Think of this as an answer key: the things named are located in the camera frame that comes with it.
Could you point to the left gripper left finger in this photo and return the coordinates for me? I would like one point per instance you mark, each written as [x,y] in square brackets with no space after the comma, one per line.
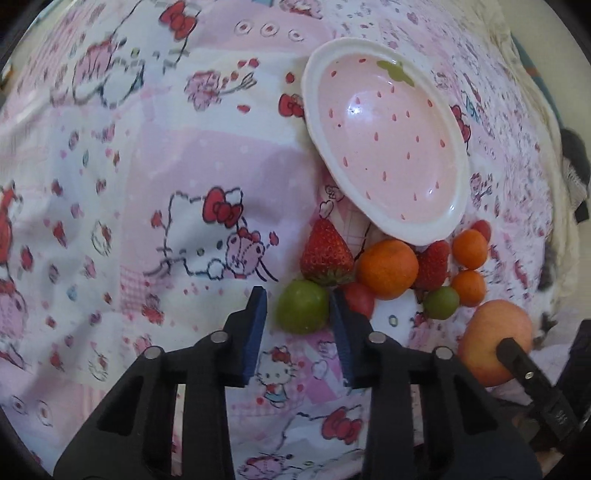
[129,434]

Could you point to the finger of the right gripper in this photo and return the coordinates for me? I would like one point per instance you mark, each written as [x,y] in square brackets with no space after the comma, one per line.
[554,415]

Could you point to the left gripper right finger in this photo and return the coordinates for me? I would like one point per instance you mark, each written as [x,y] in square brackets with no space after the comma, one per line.
[429,417]

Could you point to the red yellow apple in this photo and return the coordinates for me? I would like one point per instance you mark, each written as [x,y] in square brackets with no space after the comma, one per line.
[491,323]

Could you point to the small green lime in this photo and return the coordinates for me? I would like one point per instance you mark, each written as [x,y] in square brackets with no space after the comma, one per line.
[441,304]

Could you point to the small orange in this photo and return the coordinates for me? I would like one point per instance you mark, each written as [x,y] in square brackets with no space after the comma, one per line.
[471,287]
[470,249]

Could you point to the large green lime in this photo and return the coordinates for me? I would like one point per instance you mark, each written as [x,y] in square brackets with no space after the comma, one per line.
[303,308]

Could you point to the large red strawberry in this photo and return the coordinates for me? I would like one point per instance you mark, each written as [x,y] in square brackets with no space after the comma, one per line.
[327,259]

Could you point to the small red strawberry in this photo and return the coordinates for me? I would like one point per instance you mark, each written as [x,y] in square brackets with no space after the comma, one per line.
[433,266]

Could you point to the large orange tangerine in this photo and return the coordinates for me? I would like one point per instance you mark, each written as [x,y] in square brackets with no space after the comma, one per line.
[388,268]

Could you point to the small red cherry tomato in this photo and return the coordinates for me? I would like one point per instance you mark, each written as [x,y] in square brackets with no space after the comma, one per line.
[484,228]

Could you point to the black clothing pile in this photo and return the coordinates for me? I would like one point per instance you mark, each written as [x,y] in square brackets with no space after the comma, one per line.
[576,173]

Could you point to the Hello Kitty bed sheet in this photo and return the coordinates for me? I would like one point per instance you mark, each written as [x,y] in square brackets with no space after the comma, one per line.
[156,167]

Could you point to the pink strawberry pattern plate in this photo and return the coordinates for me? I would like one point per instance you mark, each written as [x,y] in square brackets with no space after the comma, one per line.
[388,138]

